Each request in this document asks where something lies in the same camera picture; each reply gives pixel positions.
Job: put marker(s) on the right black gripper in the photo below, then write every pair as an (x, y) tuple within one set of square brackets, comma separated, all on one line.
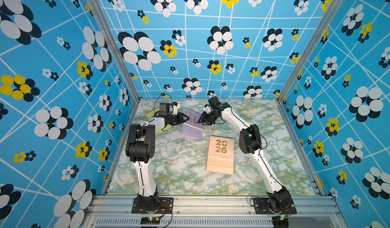
[(203, 121)]

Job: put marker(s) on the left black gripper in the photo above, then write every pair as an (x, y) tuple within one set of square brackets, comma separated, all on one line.
[(181, 119)]

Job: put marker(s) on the purple calendar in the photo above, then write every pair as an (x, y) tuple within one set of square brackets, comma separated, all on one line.
[(191, 127)]

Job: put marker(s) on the pink calendar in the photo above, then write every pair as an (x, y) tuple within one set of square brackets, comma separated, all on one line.
[(220, 158)]

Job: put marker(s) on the green desk calendar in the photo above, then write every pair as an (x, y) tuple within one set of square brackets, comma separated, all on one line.
[(151, 114)]

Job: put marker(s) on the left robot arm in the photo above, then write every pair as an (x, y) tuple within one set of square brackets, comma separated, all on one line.
[(140, 148)]

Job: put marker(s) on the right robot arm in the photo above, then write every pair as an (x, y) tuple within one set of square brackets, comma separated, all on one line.
[(250, 143)]

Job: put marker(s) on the left green circuit board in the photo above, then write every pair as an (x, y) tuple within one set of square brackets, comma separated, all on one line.
[(153, 221)]

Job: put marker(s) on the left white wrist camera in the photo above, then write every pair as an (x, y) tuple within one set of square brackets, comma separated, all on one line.
[(175, 108)]

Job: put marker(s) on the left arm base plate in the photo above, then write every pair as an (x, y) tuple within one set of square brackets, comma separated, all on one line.
[(152, 205)]

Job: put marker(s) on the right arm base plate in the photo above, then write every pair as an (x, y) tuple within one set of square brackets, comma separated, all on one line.
[(271, 207)]

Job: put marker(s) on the aluminium front rail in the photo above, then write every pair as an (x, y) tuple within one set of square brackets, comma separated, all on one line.
[(114, 211)]

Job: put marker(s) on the left aluminium corner post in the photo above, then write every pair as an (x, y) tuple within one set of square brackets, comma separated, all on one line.
[(103, 25)]

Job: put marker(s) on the aluminium corner post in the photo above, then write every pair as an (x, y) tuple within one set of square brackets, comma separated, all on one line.
[(103, 25), (311, 45)]

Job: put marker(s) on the right aluminium corner post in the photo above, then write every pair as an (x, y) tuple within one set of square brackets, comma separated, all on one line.
[(311, 45)]

